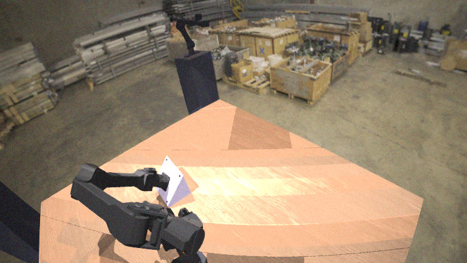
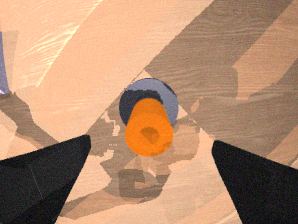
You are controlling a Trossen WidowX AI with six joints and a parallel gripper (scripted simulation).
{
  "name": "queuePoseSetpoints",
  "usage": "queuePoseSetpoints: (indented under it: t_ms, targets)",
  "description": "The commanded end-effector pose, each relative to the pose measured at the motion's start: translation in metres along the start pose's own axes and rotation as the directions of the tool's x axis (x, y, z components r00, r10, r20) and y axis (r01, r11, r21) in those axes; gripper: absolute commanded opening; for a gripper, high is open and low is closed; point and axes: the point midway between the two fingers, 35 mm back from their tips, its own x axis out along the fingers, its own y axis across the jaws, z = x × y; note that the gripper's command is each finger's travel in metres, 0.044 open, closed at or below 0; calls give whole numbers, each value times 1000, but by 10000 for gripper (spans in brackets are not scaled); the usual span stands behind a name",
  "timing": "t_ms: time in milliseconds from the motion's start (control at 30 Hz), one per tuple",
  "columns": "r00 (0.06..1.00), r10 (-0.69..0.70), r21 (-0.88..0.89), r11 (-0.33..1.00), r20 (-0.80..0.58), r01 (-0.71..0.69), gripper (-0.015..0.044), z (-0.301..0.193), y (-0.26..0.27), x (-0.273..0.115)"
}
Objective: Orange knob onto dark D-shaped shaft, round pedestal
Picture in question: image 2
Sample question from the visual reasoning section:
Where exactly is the orange tapered knob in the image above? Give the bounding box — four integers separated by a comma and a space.
125, 99, 173, 157

